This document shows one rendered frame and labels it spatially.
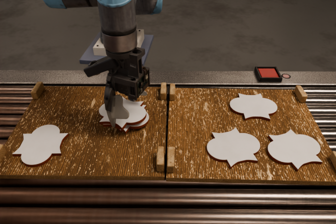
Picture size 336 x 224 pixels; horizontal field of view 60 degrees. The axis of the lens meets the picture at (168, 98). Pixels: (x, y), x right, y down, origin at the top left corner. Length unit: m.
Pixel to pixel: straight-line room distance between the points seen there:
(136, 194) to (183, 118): 0.26
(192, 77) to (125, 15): 0.48
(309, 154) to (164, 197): 0.36
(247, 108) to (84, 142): 0.46
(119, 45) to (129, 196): 0.33
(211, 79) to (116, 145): 0.43
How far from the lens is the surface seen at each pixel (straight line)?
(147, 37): 1.40
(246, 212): 0.67
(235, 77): 1.05
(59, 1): 0.74
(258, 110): 0.87
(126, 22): 0.61
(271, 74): 1.08
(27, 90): 1.07
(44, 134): 0.83
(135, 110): 0.79
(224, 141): 0.76
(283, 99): 0.95
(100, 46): 1.26
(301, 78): 1.12
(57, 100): 0.94
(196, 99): 0.89
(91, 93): 0.94
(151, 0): 1.17
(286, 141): 0.80
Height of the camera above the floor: 1.48
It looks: 38 degrees down
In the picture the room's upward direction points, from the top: straight up
